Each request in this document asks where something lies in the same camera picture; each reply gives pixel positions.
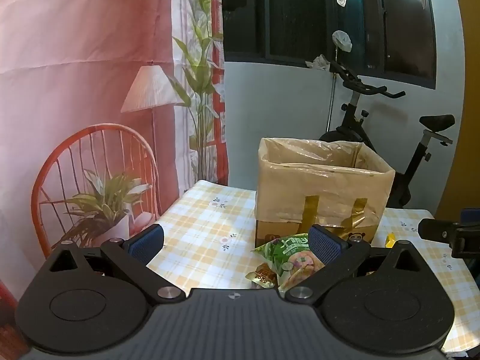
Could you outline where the pink printed backdrop cloth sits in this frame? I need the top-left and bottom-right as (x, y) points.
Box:
(0, 0), (229, 301)

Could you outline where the crumpled white cloth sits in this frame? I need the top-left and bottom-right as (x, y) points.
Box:
(305, 55), (331, 72)

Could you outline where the yellow checkered tablecloth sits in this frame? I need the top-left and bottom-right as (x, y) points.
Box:
(146, 179), (475, 357)

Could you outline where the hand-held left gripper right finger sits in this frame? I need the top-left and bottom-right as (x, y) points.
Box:
(279, 224), (426, 306)

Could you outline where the dark framed window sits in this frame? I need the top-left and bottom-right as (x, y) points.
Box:
(221, 0), (437, 90)

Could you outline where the brown paper bag liner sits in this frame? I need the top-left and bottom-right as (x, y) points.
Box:
(258, 137), (396, 234)

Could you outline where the small brown snack packet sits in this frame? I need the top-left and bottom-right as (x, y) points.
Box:
(245, 262), (278, 288)

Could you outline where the green snack packet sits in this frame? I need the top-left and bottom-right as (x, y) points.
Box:
(250, 233), (327, 293)

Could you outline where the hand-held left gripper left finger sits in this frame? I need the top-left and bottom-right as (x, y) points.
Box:
(37, 224), (186, 306)

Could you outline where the white cloth cap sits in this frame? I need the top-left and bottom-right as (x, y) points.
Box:
(332, 30), (353, 53)

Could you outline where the black exercise bike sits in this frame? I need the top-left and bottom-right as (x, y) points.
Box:
(319, 60), (456, 209)

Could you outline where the silver metal pole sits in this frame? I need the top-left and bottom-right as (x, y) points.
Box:
(328, 47), (339, 132)

